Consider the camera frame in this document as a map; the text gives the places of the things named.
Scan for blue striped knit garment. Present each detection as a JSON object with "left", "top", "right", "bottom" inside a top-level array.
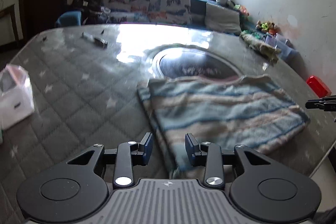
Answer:
[{"left": 137, "top": 75, "right": 310, "bottom": 178}]

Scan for red plastic stool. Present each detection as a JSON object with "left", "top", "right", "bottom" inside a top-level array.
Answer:
[{"left": 306, "top": 76, "right": 331, "bottom": 98}]

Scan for clear plastic storage box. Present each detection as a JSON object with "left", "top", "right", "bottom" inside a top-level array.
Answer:
[{"left": 265, "top": 34, "right": 298, "bottom": 63}]

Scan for rolled floral cloth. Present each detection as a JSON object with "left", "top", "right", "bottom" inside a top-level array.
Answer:
[{"left": 239, "top": 31, "right": 281, "bottom": 63}]

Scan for grey star quilted table cover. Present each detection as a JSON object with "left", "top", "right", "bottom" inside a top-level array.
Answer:
[{"left": 1, "top": 24, "right": 335, "bottom": 223}]

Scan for colourful plush toys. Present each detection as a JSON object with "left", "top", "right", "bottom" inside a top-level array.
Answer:
[{"left": 255, "top": 20, "right": 280, "bottom": 36}]

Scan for round induction cooktop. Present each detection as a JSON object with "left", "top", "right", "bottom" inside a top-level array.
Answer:
[{"left": 151, "top": 47, "right": 242, "bottom": 80}]

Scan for black pen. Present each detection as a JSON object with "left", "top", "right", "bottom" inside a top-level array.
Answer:
[{"left": 81, "top": 32, "right": 108, "bottom": 48}]

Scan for grey plain pillow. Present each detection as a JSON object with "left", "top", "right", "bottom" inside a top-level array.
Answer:
[{"left": 205, "top": 2, "right": 242, "bottom": 36}]

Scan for long butterfly cushion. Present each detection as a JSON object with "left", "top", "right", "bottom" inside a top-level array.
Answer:
[{"left": 102, "top": 0, "right": 150, "bottom": 24}]

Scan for blue sofa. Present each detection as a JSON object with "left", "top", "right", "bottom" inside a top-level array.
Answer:
[{"left": 55, "top": 0, "right": 252, "bottom": 35}]

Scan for large butterfly pillow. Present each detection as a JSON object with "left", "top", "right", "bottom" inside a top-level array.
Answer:
[{"left": 147, "top": 0, "right": 192, "bottom": 25}]

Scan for black bag on sofa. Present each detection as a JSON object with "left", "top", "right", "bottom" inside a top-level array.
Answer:
[{"left": 70, "top": 0, "right": 109, "bottom": 25}]

